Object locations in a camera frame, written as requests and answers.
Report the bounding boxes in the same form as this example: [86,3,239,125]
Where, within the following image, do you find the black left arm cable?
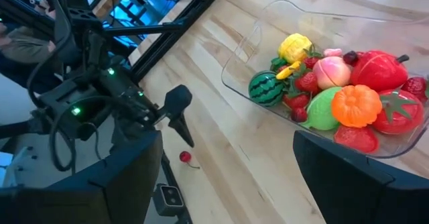
[26,59,101,173]

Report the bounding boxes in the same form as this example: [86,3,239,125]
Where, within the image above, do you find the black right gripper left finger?
[0,131,164,224]

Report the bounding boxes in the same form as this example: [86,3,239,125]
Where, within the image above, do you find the yellow toy banana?
[275,60,302,80]

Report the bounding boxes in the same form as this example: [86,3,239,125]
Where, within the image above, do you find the clear plastic tupperware container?
[220,0,429,160]

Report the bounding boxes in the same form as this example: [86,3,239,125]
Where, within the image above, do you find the green striped toy watermelon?
[248,70,286,108]

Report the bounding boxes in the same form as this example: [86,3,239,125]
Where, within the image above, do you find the pink toy peach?
[312,56,352,91]

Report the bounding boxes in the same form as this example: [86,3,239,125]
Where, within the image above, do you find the black aluminium table frame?
[0,0,232,224]

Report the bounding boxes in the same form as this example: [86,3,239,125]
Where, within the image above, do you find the small pink toy fruit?
[322,48,343,58]

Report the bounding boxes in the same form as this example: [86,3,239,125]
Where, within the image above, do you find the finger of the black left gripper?
[155,85,196,149]

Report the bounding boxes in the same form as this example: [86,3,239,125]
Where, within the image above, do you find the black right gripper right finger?
[292,130,429,224]

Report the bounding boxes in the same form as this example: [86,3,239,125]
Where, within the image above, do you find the round red toy fruit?
[333,125,380,154]

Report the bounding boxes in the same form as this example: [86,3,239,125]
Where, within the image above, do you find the red toy tomato green stem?
[371,89,426,135]

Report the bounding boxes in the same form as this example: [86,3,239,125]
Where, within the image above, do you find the person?
[0,2,58,84]

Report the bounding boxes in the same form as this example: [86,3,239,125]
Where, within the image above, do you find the grey table-level camera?
[153,183,185,217]

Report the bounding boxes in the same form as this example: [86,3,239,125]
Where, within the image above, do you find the light green toy fruit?
[301,86,343,131]

